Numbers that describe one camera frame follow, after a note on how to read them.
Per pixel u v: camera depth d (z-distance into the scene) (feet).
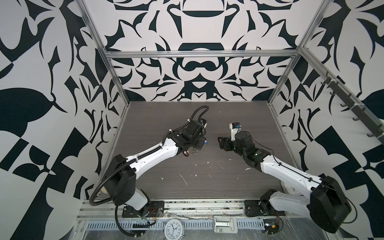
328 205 1.32
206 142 2.78
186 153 2.21
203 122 2.39
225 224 2.25
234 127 2.39
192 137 2.02
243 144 2.06
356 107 1.92
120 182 1.38
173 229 2.17
